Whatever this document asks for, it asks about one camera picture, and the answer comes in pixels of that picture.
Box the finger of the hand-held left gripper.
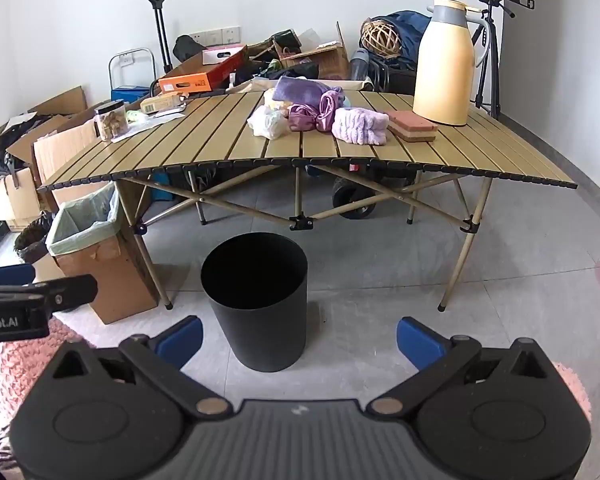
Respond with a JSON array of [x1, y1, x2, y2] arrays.
[[0, 264, 37, 287], [0, 274, 99, 314]]

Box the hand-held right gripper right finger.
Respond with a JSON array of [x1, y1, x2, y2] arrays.
[[369, 316, 551, 418]]

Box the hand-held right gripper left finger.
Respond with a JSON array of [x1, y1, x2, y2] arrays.
[[52, 316, 233, 418]]

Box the black round trash bin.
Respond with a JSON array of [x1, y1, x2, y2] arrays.
[[200, 232, 309, 372]]

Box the brown sponge block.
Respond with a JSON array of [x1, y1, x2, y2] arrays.
[[387, 111, 439, 143]]

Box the lavender fluffy headband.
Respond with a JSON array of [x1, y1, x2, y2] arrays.
[[332, 107, 391, 146]]

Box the white plastic bag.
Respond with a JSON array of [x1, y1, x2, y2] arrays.
[[247, 105, 287, 140]]

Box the pink satin ballet shoe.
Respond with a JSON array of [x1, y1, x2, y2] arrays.
[[318, 87, 345, 132]]

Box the pink satin scrunchie cloth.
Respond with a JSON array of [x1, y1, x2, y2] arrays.
[[288, 103, 322, 133]]

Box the purple fleece cloth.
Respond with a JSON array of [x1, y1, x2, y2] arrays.
[[271, 76, 333, 104]]

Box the pink shaggy rug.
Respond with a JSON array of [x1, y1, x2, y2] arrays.
[[0, 316, 97, 441]]

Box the beige bin black bag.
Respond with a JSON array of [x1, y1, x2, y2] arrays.
[[13, 210, 57, 267]]

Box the cardboard box green liner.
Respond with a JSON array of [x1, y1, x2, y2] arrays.
[[46, 182, 161, 326]]

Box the open cardboard box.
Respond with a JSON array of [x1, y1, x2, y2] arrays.
[[0, 115, 41, 233], [6, 106, 103, 211]]

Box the black wagon wheel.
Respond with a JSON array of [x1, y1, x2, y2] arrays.
[[332, 175, 378, 221]]

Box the clear jar black lid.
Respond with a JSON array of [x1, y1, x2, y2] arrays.
[[94, 101, 130, 142]]

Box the printed paper sheet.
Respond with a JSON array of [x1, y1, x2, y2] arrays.
[[111, 109, 187, 142]]

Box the blue plastic box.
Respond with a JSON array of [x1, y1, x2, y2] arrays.
[[111, 87, 152, 104]]

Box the yellow carton box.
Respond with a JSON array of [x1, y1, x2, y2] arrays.
[[139, 93, 187, 114]]

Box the tan folding slat table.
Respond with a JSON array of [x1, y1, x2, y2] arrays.
[[37, 91, 578, 311]]

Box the orange cardboard tray box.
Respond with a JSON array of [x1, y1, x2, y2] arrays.
[[158, 44, 249, 94]]

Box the black suitcase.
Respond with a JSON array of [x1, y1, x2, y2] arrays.
[[369, 57, 417, 94]]

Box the beige wagon canvas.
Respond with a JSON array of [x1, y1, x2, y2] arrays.
[[225, 77, 374, 95]]

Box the black soft bag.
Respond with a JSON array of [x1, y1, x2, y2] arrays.
[[172, 35, 208, 64]]

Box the cream thermos jug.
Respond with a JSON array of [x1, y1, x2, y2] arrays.
[[412, 0, 492, 127]]

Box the grey blue water bottle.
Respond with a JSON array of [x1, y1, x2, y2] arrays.
[[349, 49, 371, 81]]

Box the brown cardboard box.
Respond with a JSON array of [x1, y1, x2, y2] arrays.
[[274, 22, 352, 82]]

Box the wicker ball lamp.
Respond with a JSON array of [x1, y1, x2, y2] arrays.
[[360, 16, 404, 59]]

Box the blue fabric bag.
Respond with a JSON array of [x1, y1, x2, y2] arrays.
[[379, 10, 433, 70]]

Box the silver folding cart frame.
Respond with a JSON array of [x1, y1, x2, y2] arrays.
[[108, 47, 157, 102]]

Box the black wagon pull handle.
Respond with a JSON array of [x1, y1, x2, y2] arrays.
[[143, 0, 174, 75]]

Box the black camera tripod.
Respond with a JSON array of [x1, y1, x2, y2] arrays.
[[472, 0, 537, 119]]

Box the white wall outlet strip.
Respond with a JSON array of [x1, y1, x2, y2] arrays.
[[189, 26, 242, 46]]

